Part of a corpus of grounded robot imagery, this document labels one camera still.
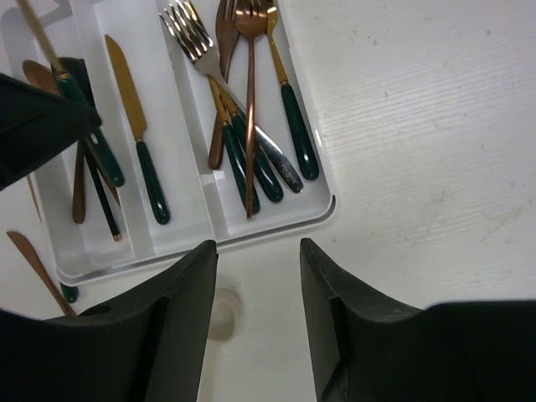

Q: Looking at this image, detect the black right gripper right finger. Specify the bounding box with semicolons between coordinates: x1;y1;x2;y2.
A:
300;238;535;401

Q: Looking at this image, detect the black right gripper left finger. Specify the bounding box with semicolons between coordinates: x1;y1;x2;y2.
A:
1;240;218;401

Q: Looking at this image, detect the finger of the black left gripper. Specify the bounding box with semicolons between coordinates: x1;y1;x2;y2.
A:
1;75;101;189

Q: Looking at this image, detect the gold knife green handle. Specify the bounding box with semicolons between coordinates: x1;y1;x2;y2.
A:
105;34;171;225
17;0;125;188
60;283;79;304

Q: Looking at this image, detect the rose gold spoon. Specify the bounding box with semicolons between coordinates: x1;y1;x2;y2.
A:
23;59;121;205

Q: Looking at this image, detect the black spoon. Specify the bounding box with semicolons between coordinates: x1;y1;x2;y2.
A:
59;57;122;242

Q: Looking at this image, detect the rose gold knife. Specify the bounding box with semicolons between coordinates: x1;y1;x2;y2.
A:
7;230;76;317

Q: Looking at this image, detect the dark wooden fork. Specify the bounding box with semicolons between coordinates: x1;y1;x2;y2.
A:
208;0;240;170

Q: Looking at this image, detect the rose gold fork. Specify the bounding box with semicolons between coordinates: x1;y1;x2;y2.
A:
235;1;265;220

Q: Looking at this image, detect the white three-compartment tray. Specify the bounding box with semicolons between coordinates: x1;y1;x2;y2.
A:
0;0;337;286

